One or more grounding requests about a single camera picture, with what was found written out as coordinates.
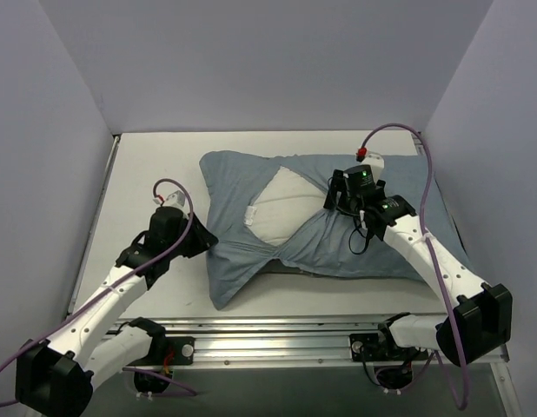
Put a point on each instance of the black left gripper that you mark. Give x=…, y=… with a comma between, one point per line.
x=201, y=237

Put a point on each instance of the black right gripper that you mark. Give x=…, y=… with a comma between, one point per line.
x=335, y=191

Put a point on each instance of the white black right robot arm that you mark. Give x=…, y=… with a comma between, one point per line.
x=479, y=316

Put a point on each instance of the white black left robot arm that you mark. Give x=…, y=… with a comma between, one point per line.
x=58, y=375

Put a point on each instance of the white pillow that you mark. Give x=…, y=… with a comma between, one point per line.
x=283, y=206

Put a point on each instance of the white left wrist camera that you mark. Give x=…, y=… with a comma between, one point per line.
x=176, y=199

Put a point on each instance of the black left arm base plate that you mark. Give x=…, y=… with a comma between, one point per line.
x=181, y=347

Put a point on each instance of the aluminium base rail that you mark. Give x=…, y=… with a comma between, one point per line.
x=257, y=342

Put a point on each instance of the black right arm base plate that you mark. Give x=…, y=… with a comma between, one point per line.
x=373, y=347

